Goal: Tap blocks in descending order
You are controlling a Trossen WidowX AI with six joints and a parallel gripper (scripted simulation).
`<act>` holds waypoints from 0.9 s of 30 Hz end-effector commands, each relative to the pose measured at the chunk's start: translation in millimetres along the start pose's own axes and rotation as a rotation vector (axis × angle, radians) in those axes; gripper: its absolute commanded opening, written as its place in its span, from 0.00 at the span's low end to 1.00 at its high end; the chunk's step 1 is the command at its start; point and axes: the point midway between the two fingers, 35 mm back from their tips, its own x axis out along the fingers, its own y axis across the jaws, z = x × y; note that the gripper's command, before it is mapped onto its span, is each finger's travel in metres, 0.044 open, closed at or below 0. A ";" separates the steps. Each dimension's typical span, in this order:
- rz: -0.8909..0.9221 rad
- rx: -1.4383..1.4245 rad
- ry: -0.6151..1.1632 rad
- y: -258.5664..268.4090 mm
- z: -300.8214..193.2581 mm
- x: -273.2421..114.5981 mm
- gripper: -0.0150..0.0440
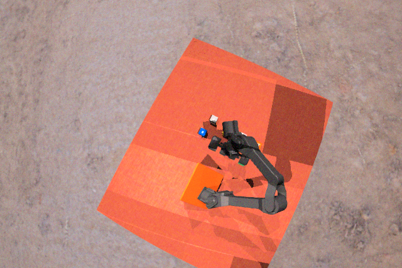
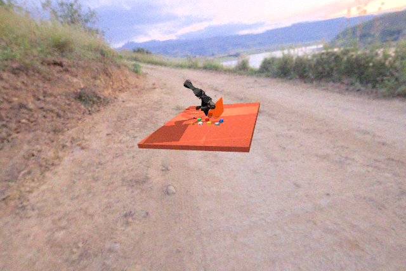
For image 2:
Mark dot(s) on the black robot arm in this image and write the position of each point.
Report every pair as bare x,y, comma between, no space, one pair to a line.
199,93

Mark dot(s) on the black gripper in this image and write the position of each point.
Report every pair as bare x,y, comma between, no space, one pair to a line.
207,110

